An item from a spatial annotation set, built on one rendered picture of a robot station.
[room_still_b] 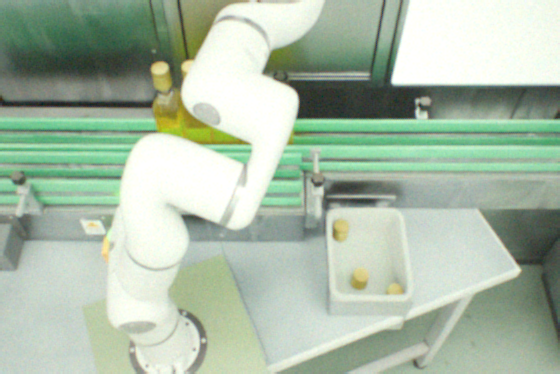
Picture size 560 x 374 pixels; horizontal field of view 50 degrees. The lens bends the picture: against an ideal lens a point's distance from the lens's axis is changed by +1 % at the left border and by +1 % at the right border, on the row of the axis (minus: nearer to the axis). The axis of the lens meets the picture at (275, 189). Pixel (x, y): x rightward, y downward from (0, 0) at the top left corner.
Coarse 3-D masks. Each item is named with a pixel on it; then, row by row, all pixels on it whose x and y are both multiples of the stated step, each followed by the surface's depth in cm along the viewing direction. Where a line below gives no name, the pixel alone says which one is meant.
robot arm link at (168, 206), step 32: (128, 160) 74; (160, 160) 73; (192, 160) 74; (224, 160) 76; (128, 192) 73; (160, 192) 74; (192, 192) 74; (224, 192) 74; (128, 224) 74; (160, 224) 75; (160, 256) 77
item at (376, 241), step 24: (336, 216) 136; (360, 216) 136; (384, 216) 136; (336, 240) 139; (360, 240) 139; (384, 240) 139; (336, 264) 136; (360, 264) 136; (384, 264) 136; (408, 264) 128; (336, 288) 132; (384, 288) 132; (408, 288) 125
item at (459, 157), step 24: (0, 144) 130; (24, 144) 130; (48, 144) 130; (72, 144) 130; (96, 144) 130; (312, 168) 136; (336, 168) 136; (360, 168) 135; (384, 168) 135; (408, 168) 135; (432, 168) 135; (456, 168) 135; (480, 168) 135; (504, 168) 135; (528, 168) 135; (552, 168) 135
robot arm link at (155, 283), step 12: (120, 216) 89; (120, 228) 88; (120, 240) 87; (120, 252) 85; (120, 264) 84; (132, 264) 80; (120, 276) 86; (132, 276) 83; (144, 276) 82; (156, 276) 82; (168, 276) 83; (132, 288) 85; (144, 288) 85; (156, 288) 85; (144, 300) 89
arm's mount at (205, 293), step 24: (216, 264) 129; (168, 288) 126; (192, 288) 126; (216, 288) 126; (96, 312) 124; (192, 312) 124; (216, 312) 123; (240, 312) 123; (96, 336) 122; (120, 336) 121; (216, 336) 121; (240, 336) 121; (96, 360) 119; (120, 360) 119; (216, 360) 118; (240, 360) 118; (264, 360) 118
